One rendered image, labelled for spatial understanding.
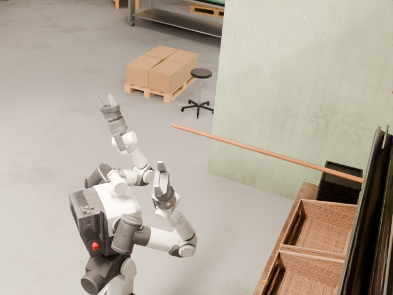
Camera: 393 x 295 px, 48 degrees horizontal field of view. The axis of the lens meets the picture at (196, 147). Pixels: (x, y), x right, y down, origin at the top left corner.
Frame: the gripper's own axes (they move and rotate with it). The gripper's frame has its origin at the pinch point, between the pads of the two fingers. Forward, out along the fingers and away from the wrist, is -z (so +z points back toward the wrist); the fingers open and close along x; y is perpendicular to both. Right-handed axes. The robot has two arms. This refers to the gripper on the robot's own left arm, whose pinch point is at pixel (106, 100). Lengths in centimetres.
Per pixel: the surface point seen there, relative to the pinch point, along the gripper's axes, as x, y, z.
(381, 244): 120, -7, 78
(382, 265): 124, 7, 76
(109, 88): -325, -266, 90
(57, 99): -347, -194, 71
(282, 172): -31, -187, 170
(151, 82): -258, -283, 96
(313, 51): 20, -204, 57
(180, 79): -236, -319, 109
